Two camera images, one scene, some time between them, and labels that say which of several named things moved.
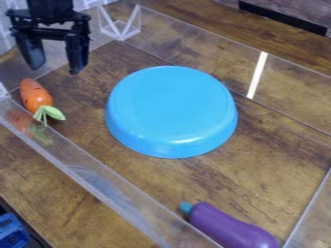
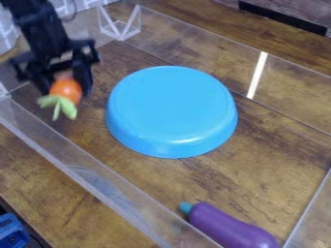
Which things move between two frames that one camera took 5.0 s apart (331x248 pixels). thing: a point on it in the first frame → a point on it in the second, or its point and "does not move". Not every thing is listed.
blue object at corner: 15,235 does not move
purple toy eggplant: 227,230 does not move
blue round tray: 171,111 does not move
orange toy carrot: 37,100 → 64,96
